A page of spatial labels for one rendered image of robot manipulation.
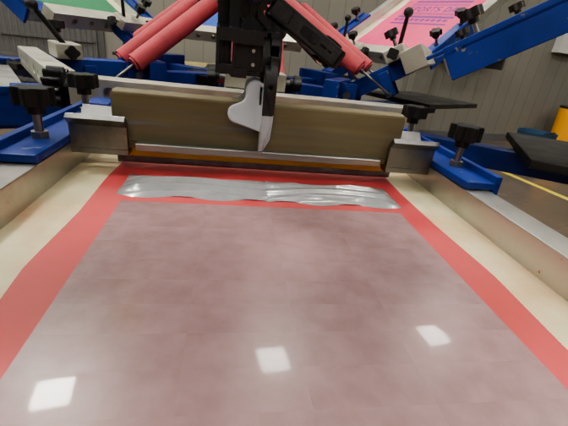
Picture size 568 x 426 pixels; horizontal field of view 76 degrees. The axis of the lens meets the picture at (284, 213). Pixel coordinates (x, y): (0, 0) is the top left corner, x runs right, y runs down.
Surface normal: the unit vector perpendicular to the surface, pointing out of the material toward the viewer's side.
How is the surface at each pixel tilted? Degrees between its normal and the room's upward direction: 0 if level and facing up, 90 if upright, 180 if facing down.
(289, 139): 90
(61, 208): 0
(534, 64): 90
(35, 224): 0
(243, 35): 90
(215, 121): 90
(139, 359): 0
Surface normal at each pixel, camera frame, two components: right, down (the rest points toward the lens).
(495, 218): -0.99, -0.04
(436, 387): 0.11, -0.90
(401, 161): 0.13, 0.44
